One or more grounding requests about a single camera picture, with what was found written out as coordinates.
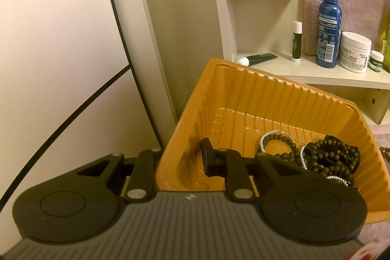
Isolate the orange plastic tray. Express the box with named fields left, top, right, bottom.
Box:
left=153, top=57, right=390, bottom=224

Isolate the white pearl necklace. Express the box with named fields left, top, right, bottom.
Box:
left=259, top=129, right=351, bottom=188

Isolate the dark green bead necklace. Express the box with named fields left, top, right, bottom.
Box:
left=258, top=133, right=362, bottom=189

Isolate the dark green small tube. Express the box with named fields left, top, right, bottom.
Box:
left=237, top=53, right=278, bottom=67

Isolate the green lip balm stick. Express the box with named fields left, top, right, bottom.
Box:
left=292, top=20, right=303, bottom=63

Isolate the cream wooden shelf unit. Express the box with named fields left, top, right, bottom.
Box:
left=114, top=0, right=389, bottom=142

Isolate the blue spray bottle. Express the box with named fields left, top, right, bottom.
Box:
left=316, top=0, right=342, bottom=69

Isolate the white cream jar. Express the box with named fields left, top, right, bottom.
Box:
left=338, top=32, right=371, bottom=73

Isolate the small green label jar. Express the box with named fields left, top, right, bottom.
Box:
left=368, top=50, right=384, bottom=73

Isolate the green oil spray bottle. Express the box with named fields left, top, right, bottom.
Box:
left=380, top=9, right=390, bottom=72

